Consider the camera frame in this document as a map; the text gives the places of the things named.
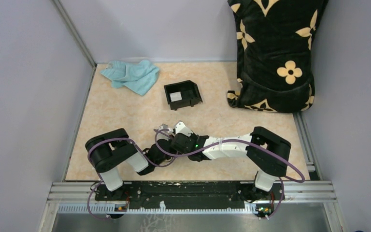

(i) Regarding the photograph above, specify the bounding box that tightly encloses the black floral cushion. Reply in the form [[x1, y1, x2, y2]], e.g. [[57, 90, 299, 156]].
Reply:
[[227, 0, 328, 114]]

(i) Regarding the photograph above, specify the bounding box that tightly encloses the grey credit card stack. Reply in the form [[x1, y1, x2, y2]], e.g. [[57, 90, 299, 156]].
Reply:
[[169, 91, 183, 102]]

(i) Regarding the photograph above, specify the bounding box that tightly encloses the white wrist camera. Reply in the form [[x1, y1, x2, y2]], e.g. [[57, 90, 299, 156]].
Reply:
[[173, 121, 194, 137], [157, 124, 172, 137]]

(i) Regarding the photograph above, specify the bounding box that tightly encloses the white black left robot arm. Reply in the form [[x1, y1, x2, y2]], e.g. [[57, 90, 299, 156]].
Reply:
[[85, 126, 174, 200]]

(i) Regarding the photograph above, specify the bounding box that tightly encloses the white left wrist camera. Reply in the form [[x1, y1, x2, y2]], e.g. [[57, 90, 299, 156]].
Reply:
[[157, 124, 172, 137]]

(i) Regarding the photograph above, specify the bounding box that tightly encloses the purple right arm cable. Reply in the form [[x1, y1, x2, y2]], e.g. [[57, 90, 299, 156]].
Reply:
[[154, 128, 306, 220]]

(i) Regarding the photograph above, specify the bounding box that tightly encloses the black plastic card box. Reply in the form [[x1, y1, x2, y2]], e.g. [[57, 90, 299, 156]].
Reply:
[[164, 80, 203, 111]]

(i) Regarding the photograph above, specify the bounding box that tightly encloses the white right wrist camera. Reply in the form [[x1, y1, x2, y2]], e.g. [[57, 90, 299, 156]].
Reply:
[[173, 121, 194, 137]]

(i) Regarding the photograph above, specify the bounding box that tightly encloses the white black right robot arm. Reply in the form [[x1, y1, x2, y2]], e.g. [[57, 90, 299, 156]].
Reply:
[[170, 127, 291, 199]]

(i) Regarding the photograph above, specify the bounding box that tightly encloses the light blue cloth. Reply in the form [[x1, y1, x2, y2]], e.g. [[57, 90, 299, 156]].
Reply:
[[100, 60, 160, 96]]

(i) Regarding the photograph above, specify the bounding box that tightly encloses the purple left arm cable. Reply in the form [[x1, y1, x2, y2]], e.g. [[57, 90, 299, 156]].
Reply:
[[86, 127, 177, 221]]

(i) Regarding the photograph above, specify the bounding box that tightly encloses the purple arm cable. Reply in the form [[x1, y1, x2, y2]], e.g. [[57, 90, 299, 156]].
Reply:
[[154, 128, 306, 220], [86, 127, 177, 221]]

